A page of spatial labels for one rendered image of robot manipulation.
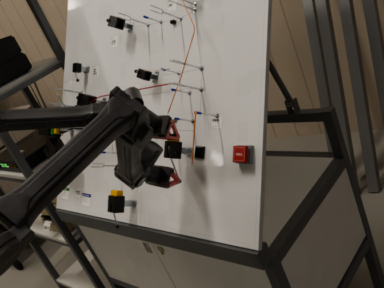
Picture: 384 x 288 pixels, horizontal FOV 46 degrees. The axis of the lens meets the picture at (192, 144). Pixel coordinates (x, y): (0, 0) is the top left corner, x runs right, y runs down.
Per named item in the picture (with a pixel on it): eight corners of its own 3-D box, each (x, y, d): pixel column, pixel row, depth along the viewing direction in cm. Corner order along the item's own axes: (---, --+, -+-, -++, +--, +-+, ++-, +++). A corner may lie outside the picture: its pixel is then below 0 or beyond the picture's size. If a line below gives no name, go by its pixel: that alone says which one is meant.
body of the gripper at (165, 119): (152, 118, 150) (136, 107, 145) (173, 118, 143) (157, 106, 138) (145, 136, 148) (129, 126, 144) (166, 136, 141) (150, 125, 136)
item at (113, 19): (120, 18, 188) (102, 12, 181) (136, 22, 180) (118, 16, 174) (118, 29, 189) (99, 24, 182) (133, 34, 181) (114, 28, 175)
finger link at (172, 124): (172, 129, 154) (153, 116, 148) (187, 128, 149) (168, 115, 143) (166, 147, 152) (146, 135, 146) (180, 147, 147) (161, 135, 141)
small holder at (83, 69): (83, 83, 205) (70, 81, 201) (84, 66, 205) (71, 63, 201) (88, 83, 202) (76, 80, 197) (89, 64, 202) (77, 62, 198)
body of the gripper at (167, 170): (153, 165, 151) (136, 160, 146) (174, 168, 144) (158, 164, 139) (149, 184, 151) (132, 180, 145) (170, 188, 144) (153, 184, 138)
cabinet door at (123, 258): (184, 304, 194) (146, 234, 179) (109, 277, 232) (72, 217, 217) (186, 300, 195) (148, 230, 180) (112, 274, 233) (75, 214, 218)
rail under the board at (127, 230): (264, 271, 135) (257, 254, 132) (61, 220, 217) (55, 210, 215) (273, 258, 138) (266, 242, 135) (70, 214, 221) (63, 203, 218)
